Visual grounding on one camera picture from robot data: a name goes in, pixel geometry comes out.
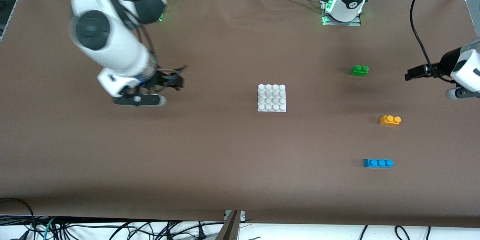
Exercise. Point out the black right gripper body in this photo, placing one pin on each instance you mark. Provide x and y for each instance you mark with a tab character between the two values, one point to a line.
165	80

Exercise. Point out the small metal clamp bracket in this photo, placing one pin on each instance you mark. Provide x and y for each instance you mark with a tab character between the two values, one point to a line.
242	215

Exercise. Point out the white studded base plate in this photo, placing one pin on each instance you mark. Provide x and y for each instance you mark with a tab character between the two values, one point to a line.
272	98

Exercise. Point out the yellow toy block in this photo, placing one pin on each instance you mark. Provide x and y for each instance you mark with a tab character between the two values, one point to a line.
390	120

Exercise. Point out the blue toy block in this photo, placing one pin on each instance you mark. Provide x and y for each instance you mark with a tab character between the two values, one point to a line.
378	163

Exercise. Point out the grey metal post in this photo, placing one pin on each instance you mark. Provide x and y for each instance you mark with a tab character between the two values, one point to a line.
228	230

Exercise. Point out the brown table cover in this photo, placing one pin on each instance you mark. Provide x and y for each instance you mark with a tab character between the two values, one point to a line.
225	138

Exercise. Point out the green toy block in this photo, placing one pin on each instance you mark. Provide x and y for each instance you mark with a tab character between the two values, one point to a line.
359	70

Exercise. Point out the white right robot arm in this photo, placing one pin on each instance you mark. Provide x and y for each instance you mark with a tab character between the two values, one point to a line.
112	45

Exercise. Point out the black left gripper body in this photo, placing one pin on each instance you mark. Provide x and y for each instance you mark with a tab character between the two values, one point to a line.
444	63

